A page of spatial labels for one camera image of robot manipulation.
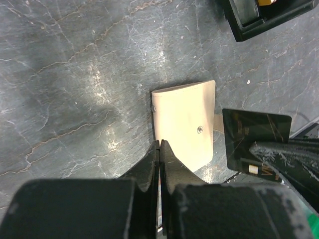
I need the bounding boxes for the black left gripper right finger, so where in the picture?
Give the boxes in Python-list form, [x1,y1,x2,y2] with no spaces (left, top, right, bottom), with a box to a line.
[160,140,314,239]

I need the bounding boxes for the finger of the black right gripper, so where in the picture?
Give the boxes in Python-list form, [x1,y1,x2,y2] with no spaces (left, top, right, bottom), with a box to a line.
[249,138,319,214]

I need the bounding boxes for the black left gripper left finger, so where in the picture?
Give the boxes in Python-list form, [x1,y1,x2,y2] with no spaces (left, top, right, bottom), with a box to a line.
[0,142,160,239]

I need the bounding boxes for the black VIP card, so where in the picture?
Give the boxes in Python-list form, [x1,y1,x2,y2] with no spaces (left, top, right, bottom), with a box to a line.
[222,109,292,183]

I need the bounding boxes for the beige leather card holder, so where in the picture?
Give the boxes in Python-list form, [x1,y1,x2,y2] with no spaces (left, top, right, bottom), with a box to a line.
[152,80,224,172]

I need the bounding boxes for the black plastic card box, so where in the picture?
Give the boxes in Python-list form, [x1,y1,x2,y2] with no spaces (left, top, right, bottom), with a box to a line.
[218,0,319,42]

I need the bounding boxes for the gold VIP card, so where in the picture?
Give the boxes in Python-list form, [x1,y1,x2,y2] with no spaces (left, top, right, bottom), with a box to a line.
[257,0,276,6]

